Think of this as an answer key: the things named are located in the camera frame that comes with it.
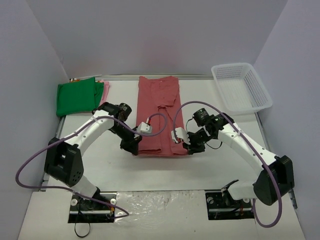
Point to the red t shirt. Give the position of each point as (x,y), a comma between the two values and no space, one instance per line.
(160,99)

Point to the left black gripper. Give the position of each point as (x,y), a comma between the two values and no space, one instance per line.
(131,144)

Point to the green folded t shirt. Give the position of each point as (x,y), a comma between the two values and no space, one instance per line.
(78,96)

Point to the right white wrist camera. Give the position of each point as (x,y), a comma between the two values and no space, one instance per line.
(179,135)

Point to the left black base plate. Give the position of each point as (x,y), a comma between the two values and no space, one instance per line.
(86,211)

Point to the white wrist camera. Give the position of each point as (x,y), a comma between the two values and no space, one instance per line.
(144,129)
(179,135)

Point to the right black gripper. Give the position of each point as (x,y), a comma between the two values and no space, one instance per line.
(194,145)

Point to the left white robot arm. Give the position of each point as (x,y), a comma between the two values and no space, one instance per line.
(64,158)

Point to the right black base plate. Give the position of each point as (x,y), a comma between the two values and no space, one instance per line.
(221,208)

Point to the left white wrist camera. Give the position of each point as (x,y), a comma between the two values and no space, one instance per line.
(144,129)

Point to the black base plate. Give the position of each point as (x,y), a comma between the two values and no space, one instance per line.
(86,211)
(221,208)

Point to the pink folded t shirt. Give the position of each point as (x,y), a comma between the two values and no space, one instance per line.
(106,87)

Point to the white plastic basket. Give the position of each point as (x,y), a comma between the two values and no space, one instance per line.
(241,89)

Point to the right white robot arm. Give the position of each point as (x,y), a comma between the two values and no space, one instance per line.
(274,173)

